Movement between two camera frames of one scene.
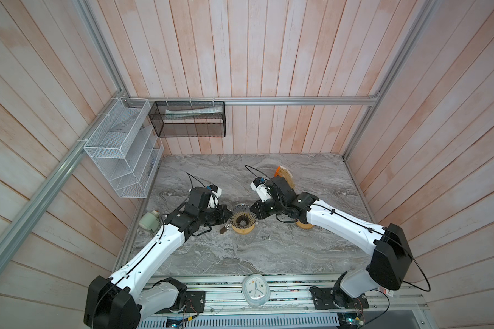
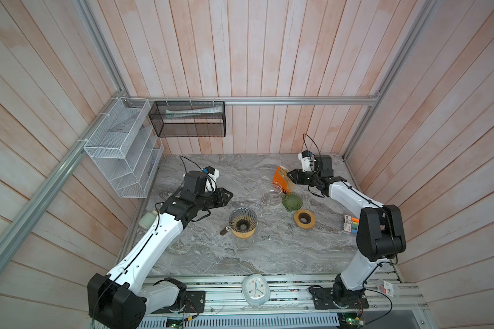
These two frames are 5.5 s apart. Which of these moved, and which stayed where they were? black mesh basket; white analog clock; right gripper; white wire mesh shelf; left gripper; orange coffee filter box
Moved: right gripper; left gripper
Stayed: orange coffee filter box; white analog clock; white wire mesh shelf; black mesh basket
